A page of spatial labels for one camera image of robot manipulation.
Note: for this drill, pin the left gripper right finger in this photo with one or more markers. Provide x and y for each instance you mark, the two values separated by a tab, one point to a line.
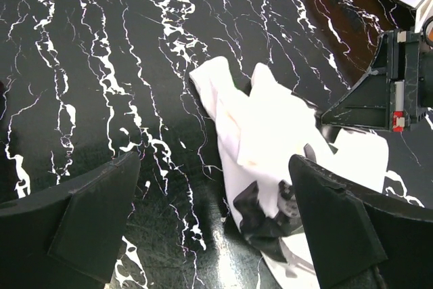
357	237

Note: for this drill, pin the white t shirt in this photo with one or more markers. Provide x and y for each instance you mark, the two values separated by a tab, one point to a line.
257	134

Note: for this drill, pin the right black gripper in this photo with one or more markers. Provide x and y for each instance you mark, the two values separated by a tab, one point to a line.
396	83

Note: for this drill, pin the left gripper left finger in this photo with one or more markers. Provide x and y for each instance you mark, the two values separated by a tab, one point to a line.
69	235

